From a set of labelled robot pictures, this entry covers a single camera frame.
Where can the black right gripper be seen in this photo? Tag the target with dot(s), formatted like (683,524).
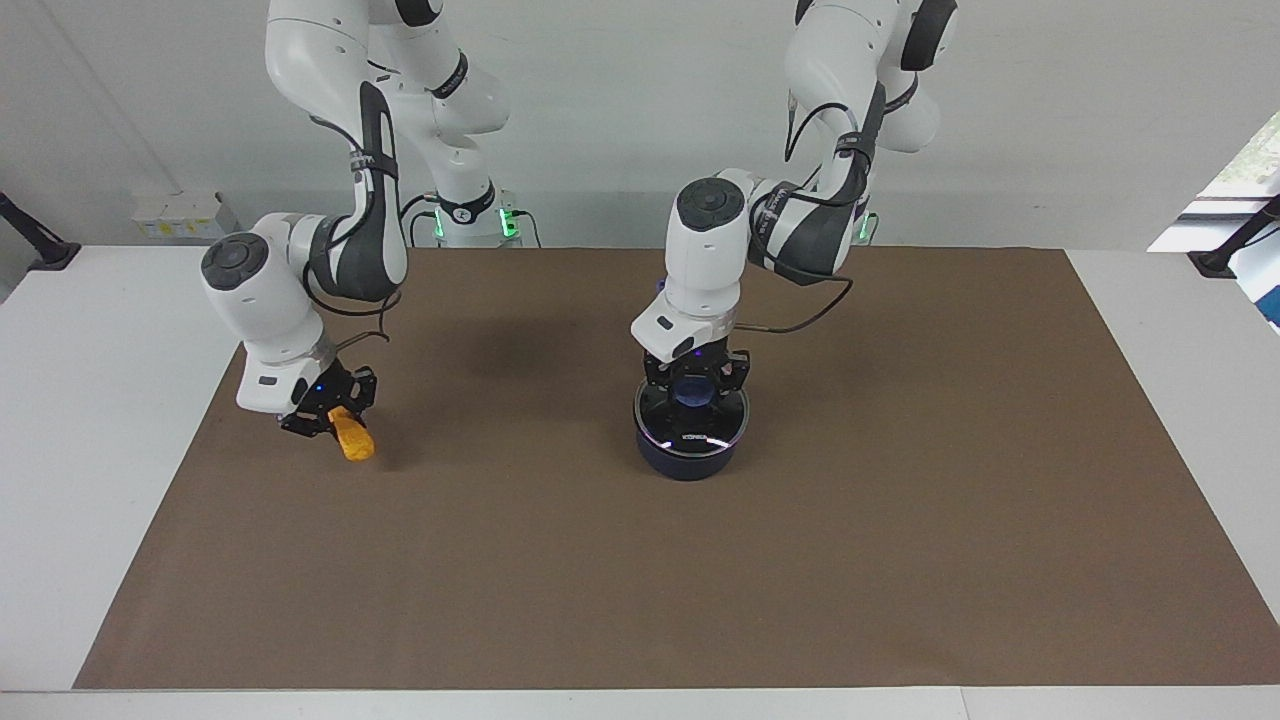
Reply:
(345,385)

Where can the brown table mat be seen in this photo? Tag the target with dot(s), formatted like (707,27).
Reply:
(640,580)

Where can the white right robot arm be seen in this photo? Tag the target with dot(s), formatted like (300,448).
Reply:
(350,230)

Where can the black clamp stand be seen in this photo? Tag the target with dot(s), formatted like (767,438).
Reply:
(45,250)
(1225,255)

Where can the yellow toy corn cob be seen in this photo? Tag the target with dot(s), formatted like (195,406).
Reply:
(355,440)

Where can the glass lid with blue knob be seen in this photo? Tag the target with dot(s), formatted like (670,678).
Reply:
(690,425)

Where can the white wall socket box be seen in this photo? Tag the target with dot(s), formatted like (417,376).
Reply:
(185,218)

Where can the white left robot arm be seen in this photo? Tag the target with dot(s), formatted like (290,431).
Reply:
(800,220)

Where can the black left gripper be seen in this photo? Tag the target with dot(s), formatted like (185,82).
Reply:
(695,358)

